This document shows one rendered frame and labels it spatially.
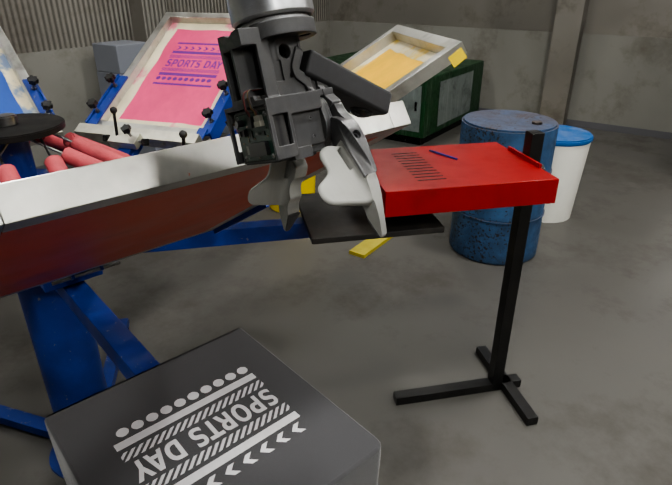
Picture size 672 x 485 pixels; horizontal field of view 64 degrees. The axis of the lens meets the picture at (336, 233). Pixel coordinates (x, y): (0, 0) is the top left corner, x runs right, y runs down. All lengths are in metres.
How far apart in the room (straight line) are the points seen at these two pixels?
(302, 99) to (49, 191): 0.25
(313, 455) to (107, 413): 0.42
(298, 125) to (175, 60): 2.29
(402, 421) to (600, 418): 0.86
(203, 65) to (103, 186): 2.09
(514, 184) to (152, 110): 1.55
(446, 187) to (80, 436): 1.23
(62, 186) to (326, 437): 0.69
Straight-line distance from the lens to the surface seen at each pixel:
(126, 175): 0.59
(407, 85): 1.57
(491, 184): 1.85
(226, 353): 1.27
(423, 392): 2.54
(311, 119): 0.49
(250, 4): 0.49
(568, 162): 4.29
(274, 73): 0.49
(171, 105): 2.51
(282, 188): 0.57
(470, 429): 2.47
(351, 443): 1.06
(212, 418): 1.12
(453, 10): 7.92
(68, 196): 0.57
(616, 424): 2.70
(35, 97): 2.72
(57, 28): 5.92
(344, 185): 0.46
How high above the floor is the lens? 1.72
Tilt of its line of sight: 26 degrees down
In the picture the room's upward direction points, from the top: straight up
